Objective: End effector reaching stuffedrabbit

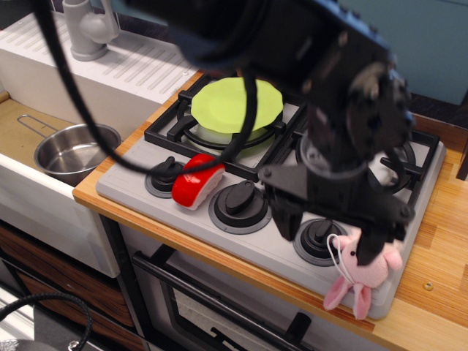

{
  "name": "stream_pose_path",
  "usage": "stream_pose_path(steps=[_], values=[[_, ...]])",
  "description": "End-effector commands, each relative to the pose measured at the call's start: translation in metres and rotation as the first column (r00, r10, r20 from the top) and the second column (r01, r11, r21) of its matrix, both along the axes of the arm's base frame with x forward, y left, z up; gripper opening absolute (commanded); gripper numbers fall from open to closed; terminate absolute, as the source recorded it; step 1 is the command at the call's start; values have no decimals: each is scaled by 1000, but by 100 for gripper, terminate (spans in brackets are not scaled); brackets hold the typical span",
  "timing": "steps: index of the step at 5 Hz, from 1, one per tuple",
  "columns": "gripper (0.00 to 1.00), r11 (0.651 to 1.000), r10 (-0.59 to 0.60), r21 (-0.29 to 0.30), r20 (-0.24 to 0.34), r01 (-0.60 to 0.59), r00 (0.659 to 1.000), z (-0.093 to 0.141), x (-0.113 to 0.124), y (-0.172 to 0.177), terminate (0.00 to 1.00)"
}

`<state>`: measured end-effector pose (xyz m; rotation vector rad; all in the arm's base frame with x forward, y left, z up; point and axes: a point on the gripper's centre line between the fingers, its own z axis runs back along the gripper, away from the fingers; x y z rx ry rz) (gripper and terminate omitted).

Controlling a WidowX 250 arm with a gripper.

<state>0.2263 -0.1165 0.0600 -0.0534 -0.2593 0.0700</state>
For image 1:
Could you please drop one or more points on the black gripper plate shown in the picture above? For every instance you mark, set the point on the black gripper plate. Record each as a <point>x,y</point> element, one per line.
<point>294,190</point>

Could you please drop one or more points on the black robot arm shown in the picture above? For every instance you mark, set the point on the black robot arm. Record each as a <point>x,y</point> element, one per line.
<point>358,105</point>

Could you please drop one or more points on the black right stove knob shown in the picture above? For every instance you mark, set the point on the black right stove knob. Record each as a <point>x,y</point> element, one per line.
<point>310,242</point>

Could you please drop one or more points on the black stove knob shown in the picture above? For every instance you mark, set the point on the black stove knob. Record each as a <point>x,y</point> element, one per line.
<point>239,209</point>
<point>310,242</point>
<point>163,176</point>

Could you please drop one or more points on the pink stuffed rabbit toy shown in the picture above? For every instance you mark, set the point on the pink stuffed rabbit toy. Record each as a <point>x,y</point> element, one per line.
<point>361,279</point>

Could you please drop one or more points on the black middle stove knob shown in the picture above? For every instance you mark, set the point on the black middle stove knob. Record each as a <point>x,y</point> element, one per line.
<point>239,209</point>

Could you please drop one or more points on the black left burner grate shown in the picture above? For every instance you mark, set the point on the black left burner grate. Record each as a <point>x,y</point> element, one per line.
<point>177,131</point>

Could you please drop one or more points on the black burner grate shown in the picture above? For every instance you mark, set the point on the black burner grate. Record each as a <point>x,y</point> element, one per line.
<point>420,161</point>
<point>177,131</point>

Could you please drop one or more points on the black right burner grate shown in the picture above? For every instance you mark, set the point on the black right burner grate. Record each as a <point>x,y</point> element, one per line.
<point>420,161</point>

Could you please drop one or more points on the red white toy sushi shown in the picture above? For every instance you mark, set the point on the red white toy sushi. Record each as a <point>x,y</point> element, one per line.
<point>190,190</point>

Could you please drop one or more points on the toy oven door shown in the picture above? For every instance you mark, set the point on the toy oven door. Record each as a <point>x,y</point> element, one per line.
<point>204,308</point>

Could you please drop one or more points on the green plastic plate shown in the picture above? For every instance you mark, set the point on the green plastic plate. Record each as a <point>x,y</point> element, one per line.
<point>221,106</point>

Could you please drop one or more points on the black left stove knob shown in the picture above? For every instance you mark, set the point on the black left stove knob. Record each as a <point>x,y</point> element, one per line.
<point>163,176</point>

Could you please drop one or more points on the stainless steel pot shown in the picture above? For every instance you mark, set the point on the stainless steel pot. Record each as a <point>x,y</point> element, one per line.
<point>67,154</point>

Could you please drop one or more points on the wooden drawer fronts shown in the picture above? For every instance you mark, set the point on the wooden drawer fronts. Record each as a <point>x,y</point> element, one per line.
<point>39,268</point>

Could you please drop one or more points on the grey toy faucet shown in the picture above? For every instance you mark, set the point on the grey toy faucet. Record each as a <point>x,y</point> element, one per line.
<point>89,32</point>

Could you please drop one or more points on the white toy sink unit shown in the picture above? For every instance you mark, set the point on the white toy sink unit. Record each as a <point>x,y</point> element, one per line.
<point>122,89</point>

